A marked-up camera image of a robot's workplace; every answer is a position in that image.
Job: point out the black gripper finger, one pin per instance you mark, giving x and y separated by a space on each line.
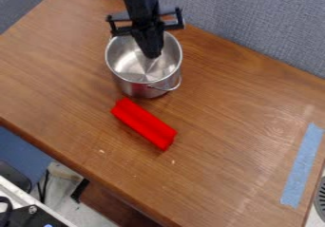
150 41

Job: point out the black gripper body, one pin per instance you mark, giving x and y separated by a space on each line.
145 14

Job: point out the silver metal pot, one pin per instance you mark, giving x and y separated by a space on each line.
142 77

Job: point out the red rectangular block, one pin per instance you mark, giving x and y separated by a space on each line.
150 127

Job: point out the black chair base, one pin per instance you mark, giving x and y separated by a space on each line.
15 177

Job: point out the blue tape strip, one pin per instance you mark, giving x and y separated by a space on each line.
303 166

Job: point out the grey round vent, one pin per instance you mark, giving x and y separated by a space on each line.
319 201

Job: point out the black device with cable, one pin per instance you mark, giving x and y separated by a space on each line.
30 216

